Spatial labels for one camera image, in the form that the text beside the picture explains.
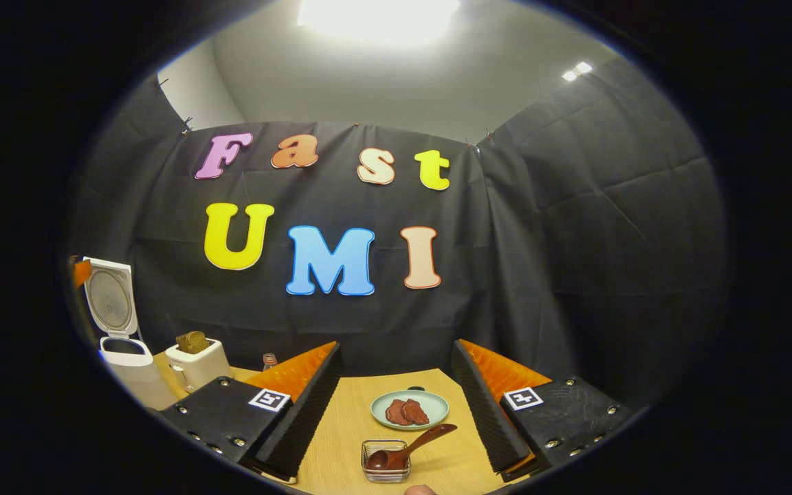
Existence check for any brown wooden spoon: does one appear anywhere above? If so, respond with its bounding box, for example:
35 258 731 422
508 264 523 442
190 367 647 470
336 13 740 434
366 423 458 472

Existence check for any white toaster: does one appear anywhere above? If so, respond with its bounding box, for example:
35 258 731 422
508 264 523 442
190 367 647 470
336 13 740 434
165 338 232 393

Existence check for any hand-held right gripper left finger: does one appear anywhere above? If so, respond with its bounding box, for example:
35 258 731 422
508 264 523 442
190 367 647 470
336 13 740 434
159 341 342 482

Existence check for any clear glass chopstick holder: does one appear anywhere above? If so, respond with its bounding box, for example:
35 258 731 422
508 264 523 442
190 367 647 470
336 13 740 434
361 439 412 483

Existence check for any pale green plate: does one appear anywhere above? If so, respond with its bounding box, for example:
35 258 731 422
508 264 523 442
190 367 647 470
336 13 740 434
371 390 450 431

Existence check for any white rice cooker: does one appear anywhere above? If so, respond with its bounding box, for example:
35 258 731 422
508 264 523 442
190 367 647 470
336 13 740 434
82 257 180 411

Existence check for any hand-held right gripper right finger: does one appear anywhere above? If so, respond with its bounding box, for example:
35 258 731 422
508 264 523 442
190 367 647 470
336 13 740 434
452 338 634 483

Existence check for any black backdrop cloth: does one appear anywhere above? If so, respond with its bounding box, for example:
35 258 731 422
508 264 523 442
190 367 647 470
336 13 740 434
66 58 727 406

